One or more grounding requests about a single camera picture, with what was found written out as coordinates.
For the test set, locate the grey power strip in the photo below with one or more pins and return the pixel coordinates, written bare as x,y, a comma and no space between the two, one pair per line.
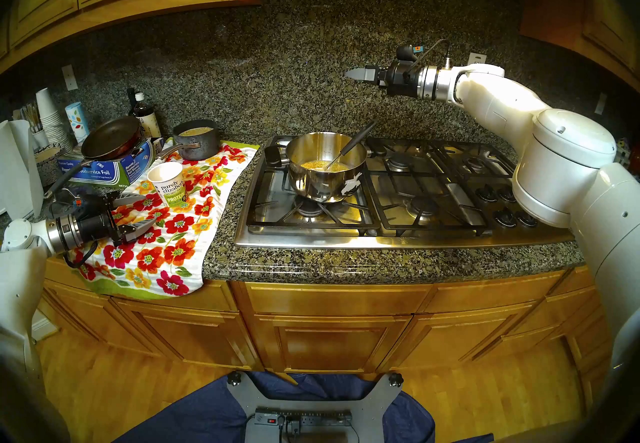
310,418

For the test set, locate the dark frying pan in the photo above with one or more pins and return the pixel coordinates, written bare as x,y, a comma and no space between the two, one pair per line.
110,139

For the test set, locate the blue foil box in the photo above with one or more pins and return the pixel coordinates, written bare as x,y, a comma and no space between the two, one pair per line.
110,171

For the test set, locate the steel gas cooktop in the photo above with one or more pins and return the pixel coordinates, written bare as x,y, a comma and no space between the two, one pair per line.
440,186

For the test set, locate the blue cloth cover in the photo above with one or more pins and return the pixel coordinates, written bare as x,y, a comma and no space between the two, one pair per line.
190,417

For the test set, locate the white wall outlet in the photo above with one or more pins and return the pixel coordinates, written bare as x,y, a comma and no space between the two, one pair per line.
477,57

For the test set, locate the green white paper oats cup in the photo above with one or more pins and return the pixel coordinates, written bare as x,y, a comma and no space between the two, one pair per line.
170,186

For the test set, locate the white wall switch plate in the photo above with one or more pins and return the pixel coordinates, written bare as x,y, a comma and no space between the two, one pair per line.
601,103
70,77

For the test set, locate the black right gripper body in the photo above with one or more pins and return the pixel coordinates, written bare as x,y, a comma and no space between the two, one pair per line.
400,79

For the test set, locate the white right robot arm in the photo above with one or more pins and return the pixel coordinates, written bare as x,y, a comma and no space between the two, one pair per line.
565,171

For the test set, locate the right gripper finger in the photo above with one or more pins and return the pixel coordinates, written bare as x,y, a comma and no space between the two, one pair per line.
365,77
369,70

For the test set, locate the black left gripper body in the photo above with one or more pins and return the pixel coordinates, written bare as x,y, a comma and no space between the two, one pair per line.
95,227

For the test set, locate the floral kitchen towel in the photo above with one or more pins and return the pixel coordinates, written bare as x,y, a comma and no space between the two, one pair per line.
165,247

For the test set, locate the white paper towel roll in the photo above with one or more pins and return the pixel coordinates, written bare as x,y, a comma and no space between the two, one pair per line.
20,171

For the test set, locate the small dark saucepan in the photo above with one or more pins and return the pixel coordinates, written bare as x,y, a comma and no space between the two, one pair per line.
200,144

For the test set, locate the white utensil cup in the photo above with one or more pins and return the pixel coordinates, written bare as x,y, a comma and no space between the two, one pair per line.
40,138

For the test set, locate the wooden lower cabinets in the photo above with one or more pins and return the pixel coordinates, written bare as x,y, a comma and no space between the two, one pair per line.
325,337

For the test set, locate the white capped dark bottle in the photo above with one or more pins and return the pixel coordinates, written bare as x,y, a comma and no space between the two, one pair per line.
148,119

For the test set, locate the stainless steel pot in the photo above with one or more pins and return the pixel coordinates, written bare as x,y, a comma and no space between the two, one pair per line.
320,181

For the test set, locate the dark patterned container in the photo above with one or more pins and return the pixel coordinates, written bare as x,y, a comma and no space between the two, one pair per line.
47,164

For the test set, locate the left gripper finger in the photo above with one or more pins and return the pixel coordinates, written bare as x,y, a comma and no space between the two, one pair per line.
137,232
127,200

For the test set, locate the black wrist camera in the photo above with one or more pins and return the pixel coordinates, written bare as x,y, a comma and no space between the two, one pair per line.
92,202
405,53

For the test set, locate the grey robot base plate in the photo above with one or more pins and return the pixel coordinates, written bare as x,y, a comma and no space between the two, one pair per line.
370,407

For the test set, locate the black capped dark bottle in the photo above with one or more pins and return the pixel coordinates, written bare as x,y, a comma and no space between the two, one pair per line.
131,99

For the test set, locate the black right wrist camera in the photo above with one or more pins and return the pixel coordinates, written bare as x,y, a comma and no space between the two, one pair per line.
405,53

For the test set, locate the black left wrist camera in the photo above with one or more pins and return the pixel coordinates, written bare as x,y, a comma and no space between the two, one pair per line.
92,202

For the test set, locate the stack of white cups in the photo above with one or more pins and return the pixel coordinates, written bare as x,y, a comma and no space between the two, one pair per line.
47,111

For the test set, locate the patterned paper cup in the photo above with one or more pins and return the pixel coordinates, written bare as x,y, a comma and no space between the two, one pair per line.
77,121

